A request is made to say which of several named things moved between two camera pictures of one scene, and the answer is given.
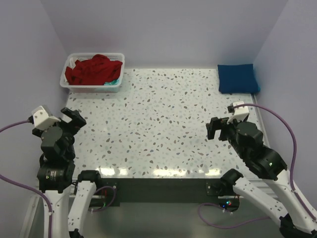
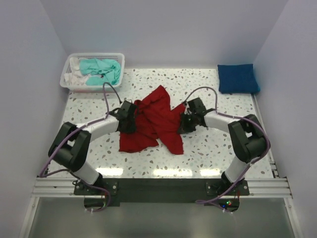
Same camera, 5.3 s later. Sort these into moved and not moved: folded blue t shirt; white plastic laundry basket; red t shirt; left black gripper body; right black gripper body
Moved: red t shirt; left black gripper body; right black gripper body
Not moved: white plastic laundry basket; folded blue t shirt
